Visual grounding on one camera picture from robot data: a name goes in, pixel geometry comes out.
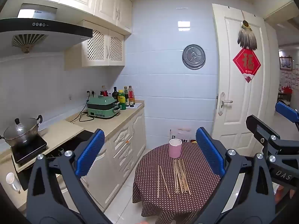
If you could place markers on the dark bottle with green cap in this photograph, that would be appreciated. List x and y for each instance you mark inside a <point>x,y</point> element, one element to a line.
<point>126,96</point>

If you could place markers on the red diamond door decoration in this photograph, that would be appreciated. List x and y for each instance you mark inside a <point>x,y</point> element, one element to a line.
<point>246,61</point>

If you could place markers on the cream wall cabinet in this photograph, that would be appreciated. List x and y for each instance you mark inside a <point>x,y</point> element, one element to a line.
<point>105,4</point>

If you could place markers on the white door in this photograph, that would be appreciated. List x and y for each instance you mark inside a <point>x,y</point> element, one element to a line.
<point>233,121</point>

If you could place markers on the framed picture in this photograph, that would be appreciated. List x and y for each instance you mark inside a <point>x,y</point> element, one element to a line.
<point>286,63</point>

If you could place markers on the black and silver range hood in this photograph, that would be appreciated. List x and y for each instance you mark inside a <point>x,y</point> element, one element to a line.
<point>46,28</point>

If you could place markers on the black induction cooker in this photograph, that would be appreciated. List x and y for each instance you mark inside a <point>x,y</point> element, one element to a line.
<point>30,151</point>

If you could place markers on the glass pot lid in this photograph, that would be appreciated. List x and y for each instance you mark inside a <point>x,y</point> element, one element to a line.
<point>19,128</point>

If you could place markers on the red capped jar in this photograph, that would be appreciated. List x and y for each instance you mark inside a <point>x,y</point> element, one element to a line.
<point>104,92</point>

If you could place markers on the group of wooden chopsticks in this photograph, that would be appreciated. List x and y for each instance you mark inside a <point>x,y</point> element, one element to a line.
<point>178,177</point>

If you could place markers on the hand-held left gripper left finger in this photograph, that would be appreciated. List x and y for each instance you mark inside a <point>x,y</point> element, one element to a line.
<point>91,154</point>

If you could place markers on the green electric grill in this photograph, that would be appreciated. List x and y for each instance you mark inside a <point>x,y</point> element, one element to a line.
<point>102,107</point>

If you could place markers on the brown polka dot tablecloth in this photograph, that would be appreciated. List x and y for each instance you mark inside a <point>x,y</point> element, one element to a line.
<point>151,179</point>

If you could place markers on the white wall outlet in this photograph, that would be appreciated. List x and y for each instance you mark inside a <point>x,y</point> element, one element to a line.
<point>92,92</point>

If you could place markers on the yellow green bottle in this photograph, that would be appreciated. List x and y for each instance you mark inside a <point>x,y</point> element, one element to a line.
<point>121,100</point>

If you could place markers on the dark glass bottle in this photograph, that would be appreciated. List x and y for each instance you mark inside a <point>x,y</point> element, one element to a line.
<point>115,94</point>

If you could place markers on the cream lattice door cabinet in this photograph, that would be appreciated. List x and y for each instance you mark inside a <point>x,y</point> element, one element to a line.
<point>98,46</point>

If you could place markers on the white plastic cup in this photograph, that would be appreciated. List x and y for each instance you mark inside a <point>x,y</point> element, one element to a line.
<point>11,179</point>

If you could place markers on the pink cup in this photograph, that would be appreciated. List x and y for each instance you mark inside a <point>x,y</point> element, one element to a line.
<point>175,150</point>

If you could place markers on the red bag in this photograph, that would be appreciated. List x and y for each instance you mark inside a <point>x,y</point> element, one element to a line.
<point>286,89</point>

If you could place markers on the feather fan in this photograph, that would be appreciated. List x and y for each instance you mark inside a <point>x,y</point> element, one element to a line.
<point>247,38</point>

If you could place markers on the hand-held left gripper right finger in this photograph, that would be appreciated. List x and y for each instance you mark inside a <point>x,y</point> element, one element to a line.
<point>209,151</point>

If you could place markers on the white cardboard box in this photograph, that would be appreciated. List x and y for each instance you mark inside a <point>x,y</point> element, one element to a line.
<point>182,134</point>

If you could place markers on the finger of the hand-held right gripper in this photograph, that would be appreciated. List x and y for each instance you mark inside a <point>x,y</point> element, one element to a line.
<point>259,127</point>
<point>286,112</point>

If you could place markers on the steel cooking pot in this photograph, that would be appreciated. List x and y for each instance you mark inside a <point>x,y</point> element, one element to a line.
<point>22,138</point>

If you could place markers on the cream base cabinet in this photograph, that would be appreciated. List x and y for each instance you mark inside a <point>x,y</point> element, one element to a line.
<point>123,144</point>

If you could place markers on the red liquid bottle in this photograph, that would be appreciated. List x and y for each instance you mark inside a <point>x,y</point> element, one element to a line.
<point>131,96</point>

